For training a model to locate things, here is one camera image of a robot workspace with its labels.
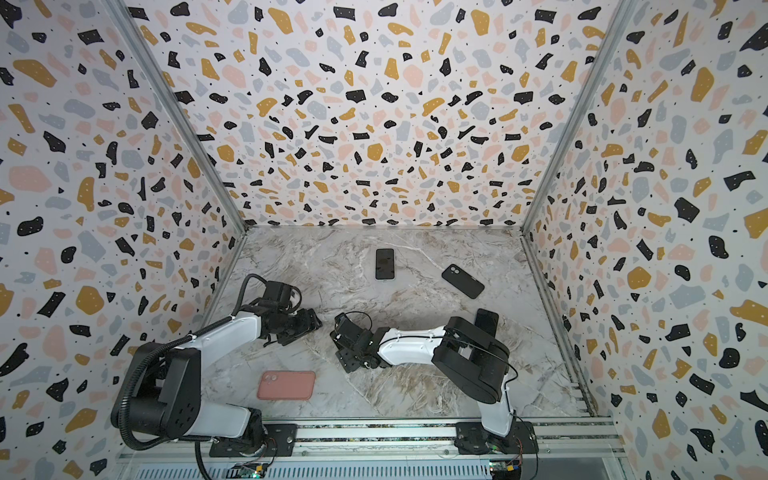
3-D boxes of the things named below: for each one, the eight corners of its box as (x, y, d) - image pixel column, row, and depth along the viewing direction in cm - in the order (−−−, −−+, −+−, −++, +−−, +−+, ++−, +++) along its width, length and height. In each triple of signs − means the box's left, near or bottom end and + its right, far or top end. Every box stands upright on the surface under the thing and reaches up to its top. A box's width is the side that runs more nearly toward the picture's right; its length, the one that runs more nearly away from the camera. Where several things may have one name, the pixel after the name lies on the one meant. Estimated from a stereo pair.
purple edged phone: (374, 279, 109) (373, 274, 106) (376, 253, 117) (375, 248, 114) (394, 279, 109) (394, 274, 106) (395, 253, 117) (395, 248, 115)
